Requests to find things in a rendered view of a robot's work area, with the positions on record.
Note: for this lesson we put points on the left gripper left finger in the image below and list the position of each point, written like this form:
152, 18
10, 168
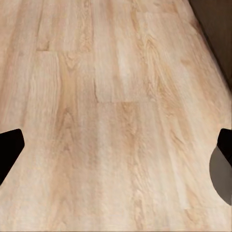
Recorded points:
11, 145

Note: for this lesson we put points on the cabinet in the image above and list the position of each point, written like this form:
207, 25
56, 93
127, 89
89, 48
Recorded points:
215, 18

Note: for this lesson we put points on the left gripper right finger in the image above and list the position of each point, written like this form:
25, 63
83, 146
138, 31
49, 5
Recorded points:
224, 143

